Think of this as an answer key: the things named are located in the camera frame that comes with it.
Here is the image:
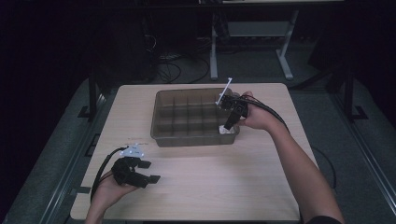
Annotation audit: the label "person's left hand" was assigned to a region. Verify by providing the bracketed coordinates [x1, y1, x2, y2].
[92, 172, 138, 213]

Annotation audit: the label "thin black floor cable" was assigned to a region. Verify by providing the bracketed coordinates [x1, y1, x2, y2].
[312, 146, 338, 190]

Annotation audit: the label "person's right hand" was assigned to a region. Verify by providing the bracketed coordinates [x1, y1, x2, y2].
[237, 91, 278, 133]

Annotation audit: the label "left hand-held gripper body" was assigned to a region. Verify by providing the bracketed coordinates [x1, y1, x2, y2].
[111, 143, 149, 188]

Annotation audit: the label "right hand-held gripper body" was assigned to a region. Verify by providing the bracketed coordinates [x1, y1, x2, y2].
[215, 77, 250, 119]

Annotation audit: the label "black metal post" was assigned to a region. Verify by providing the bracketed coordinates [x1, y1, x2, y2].
[78, 69, 99, 120]
[343, 69, 369, 121]

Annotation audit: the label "hand-held gripper cable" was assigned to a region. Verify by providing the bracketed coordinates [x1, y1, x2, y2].
[90, 146, 129, 203]
[244, 94, 291, 134]

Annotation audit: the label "black tape strip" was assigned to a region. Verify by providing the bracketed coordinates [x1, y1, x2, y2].
[69, 186, 92, 195]

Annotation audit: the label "brown divided storage box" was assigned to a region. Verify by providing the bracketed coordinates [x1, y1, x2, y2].
[149, 87, 241, 147]

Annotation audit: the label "grey panel under desk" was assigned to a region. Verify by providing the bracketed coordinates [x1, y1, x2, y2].
[227, 21, 290, 37]

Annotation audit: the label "black floor cables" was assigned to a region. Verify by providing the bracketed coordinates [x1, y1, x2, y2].
[143, 34, 211, 84]

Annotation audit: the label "aluminium floor rail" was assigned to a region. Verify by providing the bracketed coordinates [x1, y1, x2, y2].
[38, 92, 108, 224]
[331, 92, 396, 216]

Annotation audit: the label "person's black sleeve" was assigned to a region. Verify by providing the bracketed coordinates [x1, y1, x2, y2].
[306, 215, 344, 224]

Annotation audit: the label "right hand-held gripper cable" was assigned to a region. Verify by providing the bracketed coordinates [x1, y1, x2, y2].
[244, 94, 291, 134]

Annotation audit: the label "left hand-held gripper cable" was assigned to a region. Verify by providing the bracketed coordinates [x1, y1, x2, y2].
[90, 146, 129, 203]

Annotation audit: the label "white metal desk frame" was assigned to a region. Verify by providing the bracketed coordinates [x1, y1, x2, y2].
[199, 0, 345, 81]

